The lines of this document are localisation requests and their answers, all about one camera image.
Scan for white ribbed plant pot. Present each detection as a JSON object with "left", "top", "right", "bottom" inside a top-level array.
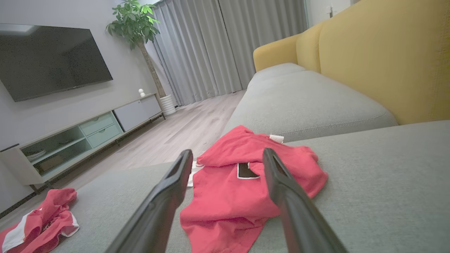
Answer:
[{"left": 159, "top": 94, "right": 176, "bottom": 116}]

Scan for grey and yellow sofa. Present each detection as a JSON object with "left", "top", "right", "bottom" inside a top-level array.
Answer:
[{"left": 49, "top": 120, "right": 450, "bottom": 253}]

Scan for grey curtain panel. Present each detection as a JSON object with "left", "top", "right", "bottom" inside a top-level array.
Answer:
[
  {"left": 218, "top": 0, "right": 308, "bottom": 90},
  {"left": 151, "top": 0, "right": 246, "bottom": 106}
]

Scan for small grey sofa seat cushion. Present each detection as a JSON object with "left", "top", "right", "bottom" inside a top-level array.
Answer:
[{"left": 247, "top": 63, "right": 307, "bottom": 88}]

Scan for white and green TV cabinet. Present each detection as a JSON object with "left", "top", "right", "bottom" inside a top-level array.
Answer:
[{"left": 0, "top": 93, "right": 166, "bottom": 194}]

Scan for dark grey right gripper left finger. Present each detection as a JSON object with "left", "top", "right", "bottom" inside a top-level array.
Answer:
[{"left": 105, "top": 149, "right": 193, "bottom": 253}]

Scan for stack of white plates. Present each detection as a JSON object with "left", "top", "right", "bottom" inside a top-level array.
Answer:
[{"left": 26, "top": 150, "right": 47, "bottom": 162}]

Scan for yellow sofa backrest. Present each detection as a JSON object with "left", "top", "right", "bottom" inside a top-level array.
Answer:
[{"left": 253, "top": 0, "right": 450, "bottom": 125}]

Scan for black flat screen television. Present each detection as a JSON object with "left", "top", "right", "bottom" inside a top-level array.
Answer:
[{"left": 0, "top": 23, "right": 114, "bottom": 103}]

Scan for brown box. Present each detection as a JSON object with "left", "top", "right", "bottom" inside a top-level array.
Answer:
[{"left": 39, "top": 156, "right": 64, "bottom": 173}]

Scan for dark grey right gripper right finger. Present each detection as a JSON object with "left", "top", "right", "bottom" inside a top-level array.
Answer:
[{"left": 263, "top": 148, "right": 348, "bottom": 253}]

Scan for green leafy indoor tree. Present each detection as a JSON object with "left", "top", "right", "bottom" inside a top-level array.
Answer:
[{"left": 105, "top": 0, "right": 167, "bottom": 98}]

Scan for red shorts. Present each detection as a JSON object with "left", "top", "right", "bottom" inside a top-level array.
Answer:
[{"left": 180, "top": 125, "right": 329, "bottom": 253}]

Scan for red garment white stripes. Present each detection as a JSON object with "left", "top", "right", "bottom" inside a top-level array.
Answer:
[{"left": 0, "top": 188, "right": 80, "bottom": 253}]

